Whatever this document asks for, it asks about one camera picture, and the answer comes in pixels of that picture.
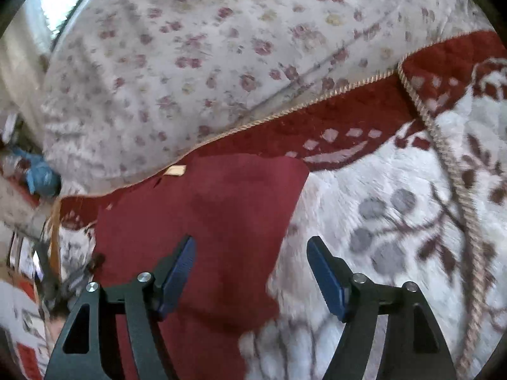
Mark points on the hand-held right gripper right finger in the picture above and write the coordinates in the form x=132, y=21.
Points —
x=326, y=275

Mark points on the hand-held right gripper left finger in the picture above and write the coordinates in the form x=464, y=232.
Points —
x=179, y=275

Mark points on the dark red cloth garment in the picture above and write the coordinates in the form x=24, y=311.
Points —
x=222, y=221

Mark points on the red and white patterned blanket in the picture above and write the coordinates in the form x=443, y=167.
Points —
x=396, y=221

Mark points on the blue crumpled cloth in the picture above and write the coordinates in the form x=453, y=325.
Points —
x=37, y=176

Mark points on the white floral bedsheet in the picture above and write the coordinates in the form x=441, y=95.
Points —
x=190, y=71

